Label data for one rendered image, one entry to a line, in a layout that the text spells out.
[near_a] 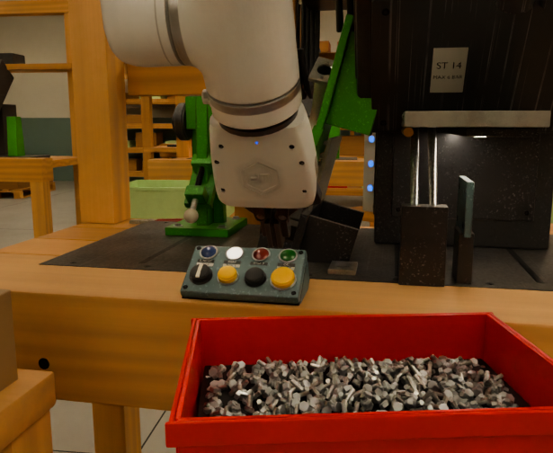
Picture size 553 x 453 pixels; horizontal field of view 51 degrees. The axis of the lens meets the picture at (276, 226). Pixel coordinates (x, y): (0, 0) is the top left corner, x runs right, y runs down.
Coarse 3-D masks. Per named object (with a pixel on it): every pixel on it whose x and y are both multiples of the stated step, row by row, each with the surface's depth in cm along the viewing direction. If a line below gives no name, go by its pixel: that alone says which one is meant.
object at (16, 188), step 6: (0, 186) 877; (6, 186) 876; (12, 186) 875; (18, 186) 876; (24, 186) 893; (30, 186) 909; (54, 186) 989; (0, 192) 885; (12, 192) 933; (18, 192) 875; (0, 198) 885; (18, 198) 876
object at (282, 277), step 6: (276, 270) 70; (282, 270) 70; (288, 270) 70; (276, 276) 69; (282, 276) 69; (288, 276) 69; (294, 276) 69; (276, 282) 69; (282, 282) 69; (288, 282) 69; (282, 288) 69
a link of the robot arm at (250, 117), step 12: (204, 96) 51; (288, 96) 49; (300, 96) 51; (216, 108) 50; (228, 108) 49; (240, 108) 48; (252, 108) 48; (264, 108) 48; (276, 108) 49; (288, 108) 50; (228, 120) 50; (240, 120) 49; (252, 120) 49; (264, 120) 49; (276, 120) 50
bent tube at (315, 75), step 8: (320, 64) 95; (328, 64) 95; (312, 72) 93; (320, 72) 96; (328, 72) 96; (312, 80) 93; (320, 80) 92; (320, 88) 95; (320, 96) 97; (312, 104) 100; (320, 104) 98; (312, 112) 101; (312, 120) 101; (312, 128) 101
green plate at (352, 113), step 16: (352, 16) 83; (352, 32) 85; (352, 48) 85; (336, 64) 85; (352, 64) 85; (336, 80) 85; (352, 80) 86; (336, 96) 87; (352, 96) 86; (320, 112) 86; (336, 112) 87; (352, 112) 87; (368, 112) 86; (320, 128) 87; (352, 128) 87; (368, 128) 86
